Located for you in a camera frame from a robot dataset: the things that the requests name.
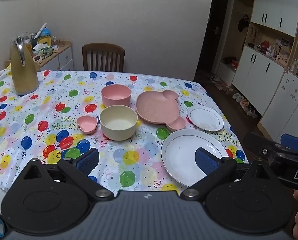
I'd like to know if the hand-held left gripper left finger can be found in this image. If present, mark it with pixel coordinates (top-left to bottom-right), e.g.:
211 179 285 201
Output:
21 148 114 202

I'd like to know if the pink round bowl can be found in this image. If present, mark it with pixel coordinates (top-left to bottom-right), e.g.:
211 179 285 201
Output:
101 84 132 108

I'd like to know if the white stick tool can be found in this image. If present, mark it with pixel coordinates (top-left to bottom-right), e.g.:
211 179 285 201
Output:
34 22 48 39

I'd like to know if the dark wooden chair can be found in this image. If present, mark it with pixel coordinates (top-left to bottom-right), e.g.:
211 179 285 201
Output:
82 43 125 72

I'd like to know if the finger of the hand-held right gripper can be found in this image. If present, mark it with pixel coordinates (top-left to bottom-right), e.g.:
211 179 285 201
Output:
281 133 298 153
243 132 283 161

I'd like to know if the pink divided plate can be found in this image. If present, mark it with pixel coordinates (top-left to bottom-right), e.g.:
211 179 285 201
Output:
136 90 187 132

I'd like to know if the black hanging bag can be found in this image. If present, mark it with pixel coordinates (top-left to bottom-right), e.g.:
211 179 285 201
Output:
238 14 250 32

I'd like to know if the wooden sideboard with drawers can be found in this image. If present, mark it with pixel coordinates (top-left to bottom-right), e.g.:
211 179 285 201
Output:
5 41 75 71

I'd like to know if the dark door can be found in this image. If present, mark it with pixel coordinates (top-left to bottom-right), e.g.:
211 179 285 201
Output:
194 0 233 81

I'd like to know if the balloon printed tablecloth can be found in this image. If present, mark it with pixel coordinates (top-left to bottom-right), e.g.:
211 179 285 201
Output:
0 69 249 196

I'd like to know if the beige thermos jug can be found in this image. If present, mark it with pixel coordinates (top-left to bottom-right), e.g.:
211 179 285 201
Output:
10 36 40 96

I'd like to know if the cream round bowl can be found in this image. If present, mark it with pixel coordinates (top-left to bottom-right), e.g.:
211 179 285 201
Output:
99 105 138 141

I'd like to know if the green tissue box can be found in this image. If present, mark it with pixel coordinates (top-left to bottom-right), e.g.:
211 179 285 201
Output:
33 44 53 57

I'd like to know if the small white plate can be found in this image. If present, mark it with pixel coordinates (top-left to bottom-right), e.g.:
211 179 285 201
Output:
187 105 225 131

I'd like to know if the row of shoes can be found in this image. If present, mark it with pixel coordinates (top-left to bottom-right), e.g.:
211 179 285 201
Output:
210 73 259 119

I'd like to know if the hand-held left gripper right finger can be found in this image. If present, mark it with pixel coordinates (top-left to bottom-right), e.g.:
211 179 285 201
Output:
180 147 273 201

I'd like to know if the yellow black bag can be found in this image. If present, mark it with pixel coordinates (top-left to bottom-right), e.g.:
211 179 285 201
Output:
30 28 52 48

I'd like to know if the large white plate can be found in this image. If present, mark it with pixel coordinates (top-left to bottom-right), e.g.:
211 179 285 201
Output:
161 129 230 188

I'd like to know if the white wall cabinet unit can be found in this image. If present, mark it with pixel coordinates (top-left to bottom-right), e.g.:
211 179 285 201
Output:
231 0 298 153

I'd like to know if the pink heart-shaped dish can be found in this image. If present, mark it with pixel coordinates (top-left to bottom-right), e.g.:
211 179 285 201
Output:
76 116 98 134

